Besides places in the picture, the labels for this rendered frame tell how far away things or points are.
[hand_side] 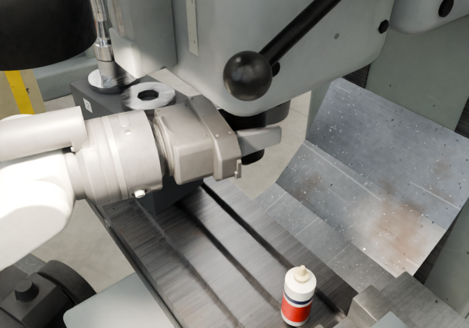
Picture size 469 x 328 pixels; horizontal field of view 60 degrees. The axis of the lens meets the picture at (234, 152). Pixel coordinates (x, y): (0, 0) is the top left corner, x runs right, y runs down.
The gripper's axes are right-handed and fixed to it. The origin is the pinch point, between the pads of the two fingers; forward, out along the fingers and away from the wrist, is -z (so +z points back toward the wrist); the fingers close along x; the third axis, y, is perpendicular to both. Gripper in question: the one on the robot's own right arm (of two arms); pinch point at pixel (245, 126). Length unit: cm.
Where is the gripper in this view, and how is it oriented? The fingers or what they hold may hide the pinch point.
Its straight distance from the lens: 46.6
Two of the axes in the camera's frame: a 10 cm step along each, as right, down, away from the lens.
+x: -3.9, -5.7, 7.2
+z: -9.2, 2.4, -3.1
